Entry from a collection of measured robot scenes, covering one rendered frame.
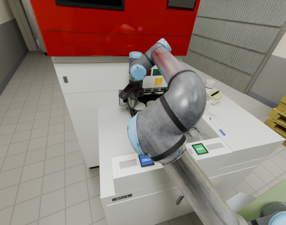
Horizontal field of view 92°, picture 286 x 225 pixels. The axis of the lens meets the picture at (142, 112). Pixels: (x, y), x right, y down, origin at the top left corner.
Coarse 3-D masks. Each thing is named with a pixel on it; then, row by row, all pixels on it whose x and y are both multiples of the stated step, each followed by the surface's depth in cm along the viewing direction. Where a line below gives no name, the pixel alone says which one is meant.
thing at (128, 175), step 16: (192, 144) 66; (208, 144) 67; (224, 144) 67; (112, 160) 56; (128, 160) 57; (208, 160) 62; (224, 160) 68; (112, 176) 54; (128, 176) 52; (144, 176) 56; (160, 176) 59
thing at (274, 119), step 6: (282, 102) 193; (276, 108) 201; (282, 108) 194; (270, 114) 207; (276, 114) 201; (282, 114) 194; (270, 120) 208; (276, 120) 202; (282, 120) 201; (270, 126) 210; (276, 126) 211; (282, 126) 215; (282, 132) 201; (282, 144) 203
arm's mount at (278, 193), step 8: (280, 184) 50; (272, 192) 50; (280, 192) 49; (256, 200) 52; (264, 200) 50; (272, 200) 49; (280, 200) 48; (248, 208) 52; (256, 208) 51; (248, 216) 51; (256, 216) 50
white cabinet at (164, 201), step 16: (256, 160) 80; (208, 176) 75; (224, 176) 82; (240, 176) 91; (128, 192) 61; (144, 192) 66; (160, 192) 70; (176, 192) 77; (224, 192) 106; (112, 208) 67; (128, 208) 72; (144, 208) 79; (160, 208) 87; (176, 208) 98; (192, 208) 111; (112, 224) 81; (128, 224) 90; (144, 224) 101
